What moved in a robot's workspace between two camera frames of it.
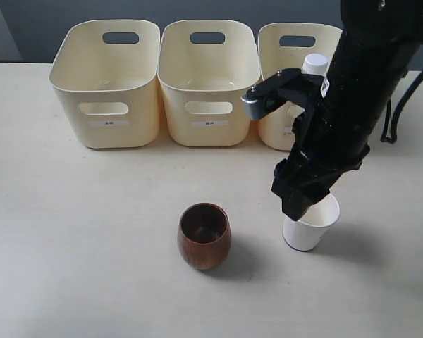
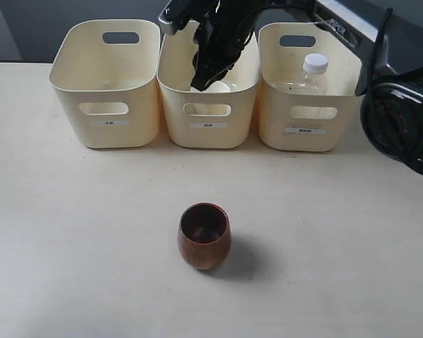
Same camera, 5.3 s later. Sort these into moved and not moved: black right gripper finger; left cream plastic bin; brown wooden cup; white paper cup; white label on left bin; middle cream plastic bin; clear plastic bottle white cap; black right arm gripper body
Moved: white paper cup; black right arm gripper body; black right gripper finger
Not moved: brown wooden cup; white label on left bin; left cream plastic bin; clear plastic bottle white cap; middle cream plastic bin
